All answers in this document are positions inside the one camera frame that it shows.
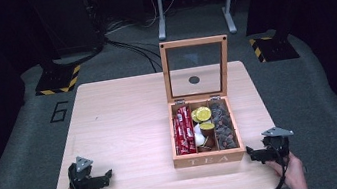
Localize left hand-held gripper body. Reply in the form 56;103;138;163
65;153;102;189

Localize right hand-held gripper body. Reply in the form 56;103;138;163
257;123;299;165

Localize person's right hand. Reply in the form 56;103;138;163
264;149;309;189

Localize stack of dark packets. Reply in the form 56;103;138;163
208;98;241;152

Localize wooden box with glass lid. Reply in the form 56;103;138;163
155;32;248;171

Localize brown capsule with yellow lid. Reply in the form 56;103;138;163
198;119;218;139

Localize white capsule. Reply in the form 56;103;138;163
192;122;208;148

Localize stack of red stick packets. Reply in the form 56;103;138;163
170;104;198;157

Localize yellow black striped stand base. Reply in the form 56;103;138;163
31;62;86;98
247;31;300;66

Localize dark cabinet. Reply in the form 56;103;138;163
24;0;107;63

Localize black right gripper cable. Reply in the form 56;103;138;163
255;143;295;189

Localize black floor cables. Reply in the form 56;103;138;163
102;28;165;81

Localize white floor cables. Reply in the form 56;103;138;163
101;0;179;36

